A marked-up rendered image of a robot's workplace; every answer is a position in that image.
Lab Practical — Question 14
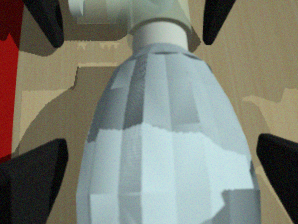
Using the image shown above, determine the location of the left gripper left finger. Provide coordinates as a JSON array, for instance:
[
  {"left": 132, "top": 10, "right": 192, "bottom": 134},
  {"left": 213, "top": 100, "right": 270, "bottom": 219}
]
[{"left": 0, "top": 138, "right": 69, "bottom": 224}]

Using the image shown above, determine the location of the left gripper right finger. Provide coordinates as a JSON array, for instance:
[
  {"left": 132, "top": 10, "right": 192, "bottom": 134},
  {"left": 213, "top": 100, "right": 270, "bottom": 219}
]
[{"left": 256, "top": 133, "right": 298, "bottom": 224}]

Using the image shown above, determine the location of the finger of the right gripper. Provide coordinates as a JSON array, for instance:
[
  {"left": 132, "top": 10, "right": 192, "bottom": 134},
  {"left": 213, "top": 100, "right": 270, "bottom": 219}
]
[
  {"left": 22, "top": 0, "right": 64, "bottom": 48},
  {"left": 203, "top": 0, "right": 236, "bottom": 45}
]

